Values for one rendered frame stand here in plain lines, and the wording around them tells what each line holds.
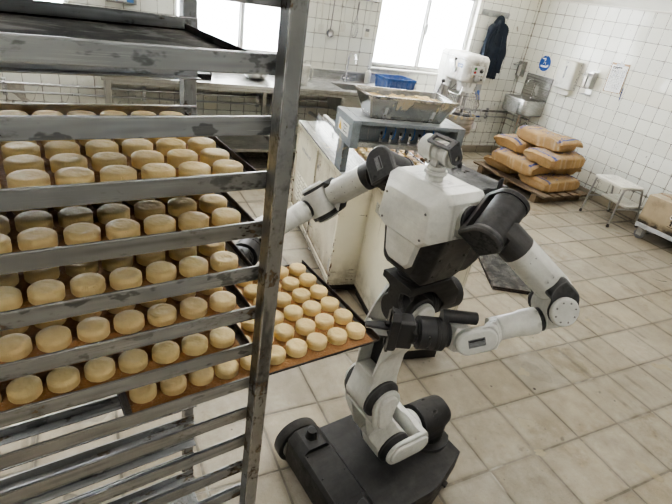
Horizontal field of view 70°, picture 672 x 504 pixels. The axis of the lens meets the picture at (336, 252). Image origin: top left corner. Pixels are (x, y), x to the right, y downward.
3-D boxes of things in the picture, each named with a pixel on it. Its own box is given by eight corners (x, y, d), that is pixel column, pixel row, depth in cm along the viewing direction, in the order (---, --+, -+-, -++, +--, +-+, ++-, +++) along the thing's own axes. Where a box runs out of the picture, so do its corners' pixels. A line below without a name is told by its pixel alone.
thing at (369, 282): (350, 294, 328) (375, 169, 286) (396, 292, 339) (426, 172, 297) (388, 364, 271) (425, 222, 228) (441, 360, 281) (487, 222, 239)
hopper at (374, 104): (350, 107, 294) (354, 84, 287) (431, 115, 311) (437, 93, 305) (366, 120, 270) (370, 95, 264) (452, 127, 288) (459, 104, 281)
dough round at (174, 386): (171, 400, 94) (171, 393, 93) (155, 387, 96) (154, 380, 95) (191, 387, 98) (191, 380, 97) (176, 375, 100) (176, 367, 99)
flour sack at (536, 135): (510, 136, 596) (515, 123, 589) (532, 136, 618) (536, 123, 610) (559, 156, 545) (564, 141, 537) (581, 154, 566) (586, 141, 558)
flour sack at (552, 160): (548, 171, 536) (553, 157, 528) (519, 159, 567) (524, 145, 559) (586, 169, 572) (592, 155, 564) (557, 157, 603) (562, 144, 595)
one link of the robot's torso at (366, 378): (365, 384, 181) (410, 277, 164) (394, 417, 169) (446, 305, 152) (333, 390, 172) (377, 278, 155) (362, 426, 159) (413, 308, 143)
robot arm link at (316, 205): (270, 214, 164) (313, 188, 172) (286, 240, 165) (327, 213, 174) (282, 208, 154) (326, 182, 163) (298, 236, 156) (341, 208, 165)
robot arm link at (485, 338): (447, 344, 131) (494, 334, 131) (458, 359, 122) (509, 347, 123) (443, 322, 129) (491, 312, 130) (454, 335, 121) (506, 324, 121)
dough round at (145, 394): (157, 384, 97) (156, 377, 96) (156, 403, 93) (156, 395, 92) (130, 387, 95) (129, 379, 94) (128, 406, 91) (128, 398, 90)
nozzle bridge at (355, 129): (329, 159, 309) (337, 105, 293) (429, 164, 332) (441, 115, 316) (344, 178, 282) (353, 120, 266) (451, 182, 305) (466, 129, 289)
